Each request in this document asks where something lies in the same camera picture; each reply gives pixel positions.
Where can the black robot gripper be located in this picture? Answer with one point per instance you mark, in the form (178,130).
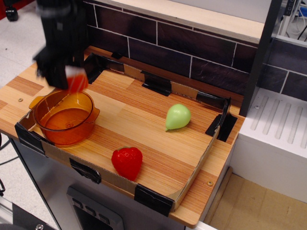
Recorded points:
(66,35)

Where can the orange transparent plastic pot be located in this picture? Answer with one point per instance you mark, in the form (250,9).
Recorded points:
(65,119)

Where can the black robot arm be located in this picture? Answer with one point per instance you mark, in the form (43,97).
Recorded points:
(59,5)

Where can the cardboard fence with black tape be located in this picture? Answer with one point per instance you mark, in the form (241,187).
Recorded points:
(180,167)

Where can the black caster wheel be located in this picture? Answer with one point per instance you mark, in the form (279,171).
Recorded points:
(11,14)

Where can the red toy strawberry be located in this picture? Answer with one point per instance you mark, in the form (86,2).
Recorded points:
(127,161)

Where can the green toy pear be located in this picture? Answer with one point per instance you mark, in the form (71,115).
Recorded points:
(178,116)

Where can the grey toy oven panel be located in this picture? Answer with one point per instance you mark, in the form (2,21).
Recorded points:
(92,215)

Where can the white toy sink drainboard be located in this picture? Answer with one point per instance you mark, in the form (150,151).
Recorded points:
(271,148)

